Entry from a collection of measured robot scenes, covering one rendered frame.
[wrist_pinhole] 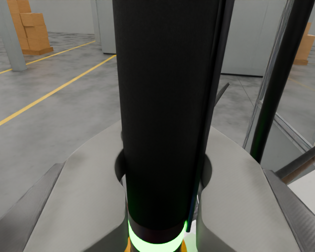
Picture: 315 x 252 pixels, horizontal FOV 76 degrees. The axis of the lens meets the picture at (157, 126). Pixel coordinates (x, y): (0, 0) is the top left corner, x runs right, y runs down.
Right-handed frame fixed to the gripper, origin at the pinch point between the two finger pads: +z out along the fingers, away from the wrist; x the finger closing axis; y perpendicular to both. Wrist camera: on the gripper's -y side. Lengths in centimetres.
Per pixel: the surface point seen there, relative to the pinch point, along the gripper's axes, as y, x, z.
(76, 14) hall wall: 57, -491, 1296
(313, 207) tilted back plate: 28.0, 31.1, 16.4
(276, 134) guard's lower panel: 59, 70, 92
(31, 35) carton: 92, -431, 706
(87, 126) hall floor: 151, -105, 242
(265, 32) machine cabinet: 47, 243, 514
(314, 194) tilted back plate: 26.8, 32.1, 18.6
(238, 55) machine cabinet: 101, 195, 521
